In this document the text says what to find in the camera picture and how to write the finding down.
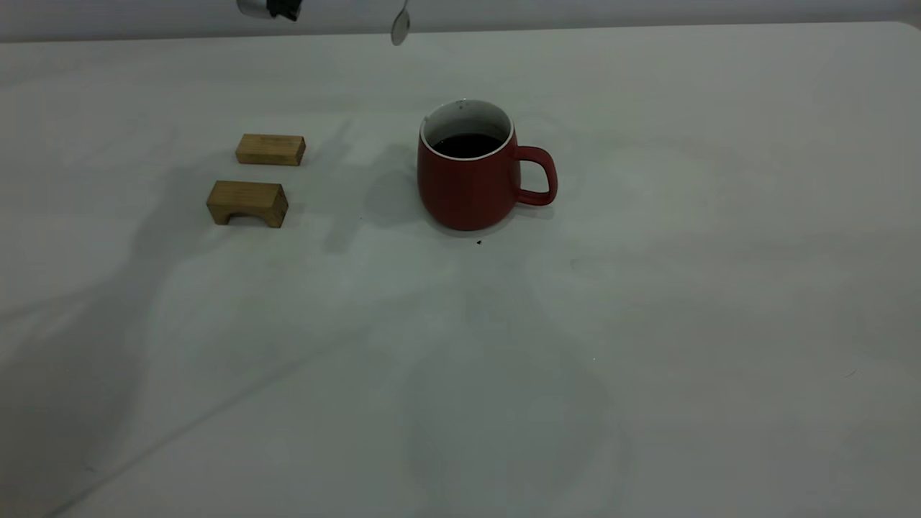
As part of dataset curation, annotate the red ceramic mug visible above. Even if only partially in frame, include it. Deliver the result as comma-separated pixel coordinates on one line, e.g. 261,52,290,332
417,99,558,232

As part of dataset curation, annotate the spoon with pale blue handle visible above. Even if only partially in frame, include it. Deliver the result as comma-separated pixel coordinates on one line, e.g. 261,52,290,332
391,0,412,47

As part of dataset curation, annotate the dark coffee liquid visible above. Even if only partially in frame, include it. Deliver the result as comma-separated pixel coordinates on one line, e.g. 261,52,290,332
432,133,504,160

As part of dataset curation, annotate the flat rectangular wooden block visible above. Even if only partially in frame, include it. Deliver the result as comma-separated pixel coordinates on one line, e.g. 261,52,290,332
236,134,307,168

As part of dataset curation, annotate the arched wooden block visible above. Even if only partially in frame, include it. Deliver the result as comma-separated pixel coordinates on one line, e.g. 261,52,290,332
207,180,289,229

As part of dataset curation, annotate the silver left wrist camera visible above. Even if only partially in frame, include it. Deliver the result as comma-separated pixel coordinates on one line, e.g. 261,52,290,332
237,0,303,22

